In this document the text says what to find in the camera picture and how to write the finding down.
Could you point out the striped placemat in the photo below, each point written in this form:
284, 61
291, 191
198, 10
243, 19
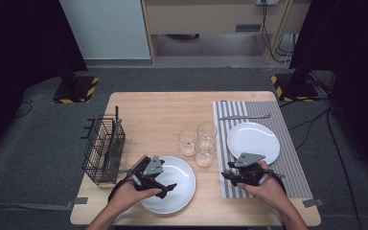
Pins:
297, 179

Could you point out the wooden desk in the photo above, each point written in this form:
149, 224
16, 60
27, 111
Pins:
204, 19

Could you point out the person's left hand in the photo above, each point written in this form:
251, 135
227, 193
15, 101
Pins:
127, 201

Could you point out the dark oval object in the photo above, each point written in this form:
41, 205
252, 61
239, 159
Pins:
182, 36

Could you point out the white panel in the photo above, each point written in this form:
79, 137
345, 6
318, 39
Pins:
105, 28

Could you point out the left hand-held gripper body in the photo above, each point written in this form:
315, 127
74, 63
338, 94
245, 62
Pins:
151, 166

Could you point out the person's right hand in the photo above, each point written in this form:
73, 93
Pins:
268, 195

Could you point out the grey tape piece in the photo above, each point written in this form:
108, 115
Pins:
80, 200
313, 202

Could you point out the white power strip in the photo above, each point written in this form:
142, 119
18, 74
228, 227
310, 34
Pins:
266, 2

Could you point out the black curtain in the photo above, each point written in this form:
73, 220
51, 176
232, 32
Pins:
19, 48
348, 48

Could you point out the white plate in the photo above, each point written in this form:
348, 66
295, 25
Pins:
252, 140
175, 191

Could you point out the clear drinking glass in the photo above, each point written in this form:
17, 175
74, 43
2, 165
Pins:
207, 132
204, 158
188, 143

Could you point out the black yellow striped stand base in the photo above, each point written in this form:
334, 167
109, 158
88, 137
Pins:
295, 89
76, 91

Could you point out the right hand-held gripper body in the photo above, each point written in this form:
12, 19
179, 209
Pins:
247, 159

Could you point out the steel table knife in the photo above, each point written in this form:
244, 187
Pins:
246, 117

